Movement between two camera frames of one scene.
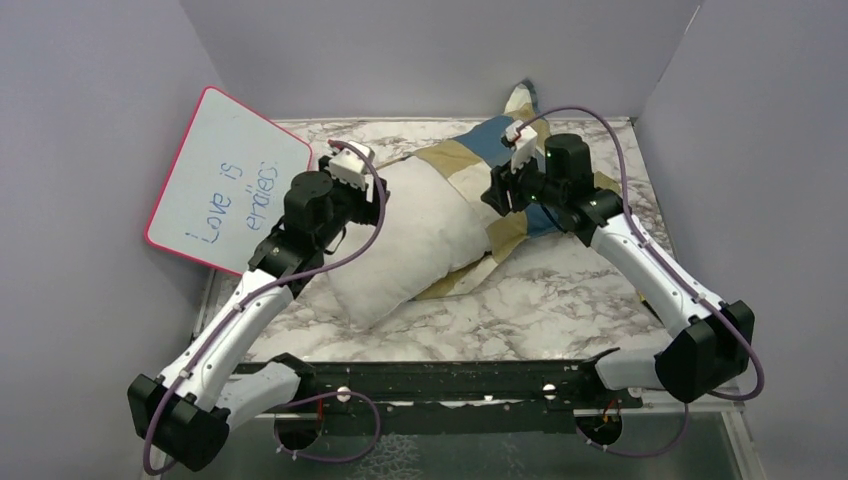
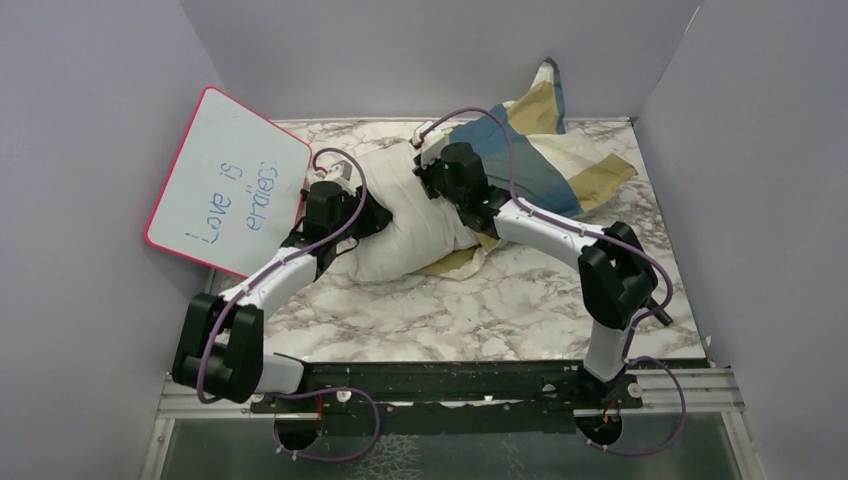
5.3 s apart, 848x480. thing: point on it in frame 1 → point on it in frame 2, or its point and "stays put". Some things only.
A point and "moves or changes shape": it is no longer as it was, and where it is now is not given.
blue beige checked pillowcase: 489,154 moves or changes shape
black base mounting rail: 455,395 stays put
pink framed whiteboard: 224,195 stays put
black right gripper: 505,180 → 422,168
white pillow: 428,230 moves or changes shape
